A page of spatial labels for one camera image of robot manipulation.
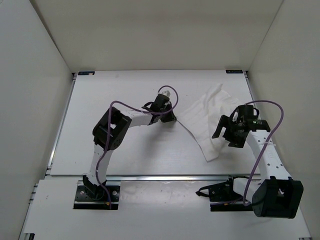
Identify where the left blue corner label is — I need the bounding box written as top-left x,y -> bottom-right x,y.
77,71 -> 95,76

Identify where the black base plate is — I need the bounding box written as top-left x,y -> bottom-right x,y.
195,176 -> 253,212
73,180 -> 121,211

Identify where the right blue corner label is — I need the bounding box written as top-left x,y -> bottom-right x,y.
225,69 -> 243,74

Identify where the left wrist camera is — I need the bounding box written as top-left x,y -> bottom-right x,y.
160,90 -> 171,98

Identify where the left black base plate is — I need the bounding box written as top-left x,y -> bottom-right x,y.
73,180 -> 121,211

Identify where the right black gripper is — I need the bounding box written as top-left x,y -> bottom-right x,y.
212,115 -> 244,148

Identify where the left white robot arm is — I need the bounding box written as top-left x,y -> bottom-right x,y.
82,90 -> 177,202

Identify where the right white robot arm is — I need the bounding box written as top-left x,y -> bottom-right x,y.
196,104 -> 304,219

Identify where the white skirt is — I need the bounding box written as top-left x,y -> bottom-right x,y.
177,83 -> 240,162

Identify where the blue corner label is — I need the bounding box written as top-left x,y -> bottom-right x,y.
225,69 -> 243,74
77,71 -> 95,76

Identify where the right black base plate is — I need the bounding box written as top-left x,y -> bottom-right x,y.
195,176 -> 253,212

